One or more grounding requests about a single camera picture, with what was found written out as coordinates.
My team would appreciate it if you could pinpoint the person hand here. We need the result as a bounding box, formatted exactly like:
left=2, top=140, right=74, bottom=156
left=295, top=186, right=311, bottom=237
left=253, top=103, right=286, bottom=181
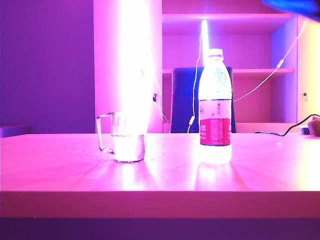
left=307, top=117, right=320, bottom=137

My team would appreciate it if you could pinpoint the plastic water bottle red label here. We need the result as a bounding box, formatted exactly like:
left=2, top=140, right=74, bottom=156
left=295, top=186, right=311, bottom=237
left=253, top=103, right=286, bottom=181
left=198, top=48, right=233, bottom=165

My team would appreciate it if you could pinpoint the clear glass mug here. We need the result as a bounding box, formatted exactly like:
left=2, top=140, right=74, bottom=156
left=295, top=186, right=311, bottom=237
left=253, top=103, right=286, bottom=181
left=96, top=111, right=146, bottom=163

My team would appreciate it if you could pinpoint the open shelf unit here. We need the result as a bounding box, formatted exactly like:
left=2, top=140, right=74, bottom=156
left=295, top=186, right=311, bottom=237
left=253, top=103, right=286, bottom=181
left=93, top=0, right=320, bottom=134

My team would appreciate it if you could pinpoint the dark office chair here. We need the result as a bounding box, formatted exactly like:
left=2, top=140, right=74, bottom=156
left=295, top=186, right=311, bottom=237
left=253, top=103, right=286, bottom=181
left=170, top=66, right=238, bottom=134

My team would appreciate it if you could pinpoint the thin bright light tube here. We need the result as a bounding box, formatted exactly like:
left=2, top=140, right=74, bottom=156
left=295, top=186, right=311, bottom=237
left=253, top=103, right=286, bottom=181
left=200, top=19, right=211, bottom=69

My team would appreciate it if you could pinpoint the wide bright light tube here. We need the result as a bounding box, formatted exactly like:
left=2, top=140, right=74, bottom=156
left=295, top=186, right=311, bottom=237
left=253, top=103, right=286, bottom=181
left=119, top=0, right=154, bottom=137

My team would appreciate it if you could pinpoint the long white cable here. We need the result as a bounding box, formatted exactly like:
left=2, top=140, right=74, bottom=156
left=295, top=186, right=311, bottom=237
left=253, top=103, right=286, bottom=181
left=233, top=19, right=308, bottom=103

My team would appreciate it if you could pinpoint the white cable with inline switch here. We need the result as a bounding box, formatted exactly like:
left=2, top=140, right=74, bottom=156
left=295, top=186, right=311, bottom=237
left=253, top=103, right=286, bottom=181
left=187, top=33, right=204, bottom=134

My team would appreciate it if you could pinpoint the white cable with black clip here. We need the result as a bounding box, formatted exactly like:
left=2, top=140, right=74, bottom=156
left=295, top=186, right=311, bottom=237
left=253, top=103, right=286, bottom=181
left=141, top=68, right=173, bottom=125

